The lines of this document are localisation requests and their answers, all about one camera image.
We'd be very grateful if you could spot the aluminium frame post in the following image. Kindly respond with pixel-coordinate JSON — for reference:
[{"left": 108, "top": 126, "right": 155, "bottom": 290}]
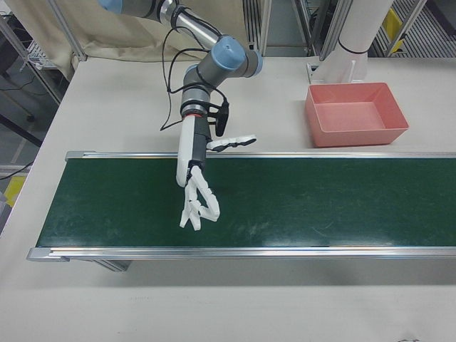
[{"left": 52, "top": 0, "right": 88, "bottom": 62}]

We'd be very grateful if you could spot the beige cloth curtain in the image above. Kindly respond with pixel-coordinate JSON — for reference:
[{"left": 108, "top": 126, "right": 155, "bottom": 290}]
[{"left": 6, "top": 0, "right": 250, "bottom": 83}]

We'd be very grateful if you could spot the white cylindrical pillar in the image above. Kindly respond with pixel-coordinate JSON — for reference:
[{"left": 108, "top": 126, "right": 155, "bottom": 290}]
[{"left": 306, "top": 0, "right": 393, "bottom": 86}]

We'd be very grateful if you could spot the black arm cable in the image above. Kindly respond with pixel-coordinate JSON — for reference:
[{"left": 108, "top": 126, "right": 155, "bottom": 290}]
[{"left": 158, "top": 26, "right": 229, "bottom": 133}]

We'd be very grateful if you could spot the green belt conveyor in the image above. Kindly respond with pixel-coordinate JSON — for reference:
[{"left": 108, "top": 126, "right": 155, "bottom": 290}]
[{"left": 27, "top": 150, "right": 456, "bottom": 274}]

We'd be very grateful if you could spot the pink plastic box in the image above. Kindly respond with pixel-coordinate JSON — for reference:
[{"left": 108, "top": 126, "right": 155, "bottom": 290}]
[{"left": 304, "top": 82, "right": 410, "bottom": 148}]

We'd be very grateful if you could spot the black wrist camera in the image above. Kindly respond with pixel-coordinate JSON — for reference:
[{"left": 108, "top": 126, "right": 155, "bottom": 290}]
[{"left": 209, "top": 100, "right": 230, "bottom": 137}]

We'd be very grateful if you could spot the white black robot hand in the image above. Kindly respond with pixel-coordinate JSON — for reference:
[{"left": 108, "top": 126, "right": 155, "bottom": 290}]
[{"left": 175, "top": 114, "right": 258, "bottom": 232}]

